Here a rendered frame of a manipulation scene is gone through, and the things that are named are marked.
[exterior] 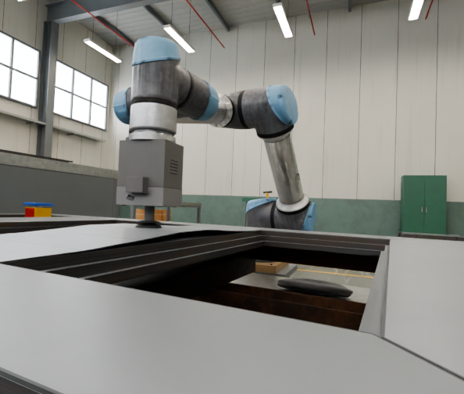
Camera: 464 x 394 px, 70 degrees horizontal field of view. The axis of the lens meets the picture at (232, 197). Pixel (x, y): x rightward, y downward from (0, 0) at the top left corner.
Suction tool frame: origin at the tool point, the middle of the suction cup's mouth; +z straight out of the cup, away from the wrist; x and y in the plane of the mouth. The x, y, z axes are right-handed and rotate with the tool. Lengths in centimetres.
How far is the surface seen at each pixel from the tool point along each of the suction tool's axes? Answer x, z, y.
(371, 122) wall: 997, -270, 115
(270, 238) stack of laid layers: 25.4, 1.5, 15.3
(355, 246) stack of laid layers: 22.9, 1.8, 33.0
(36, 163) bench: 44, -18, -76
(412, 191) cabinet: 928, -64, 214
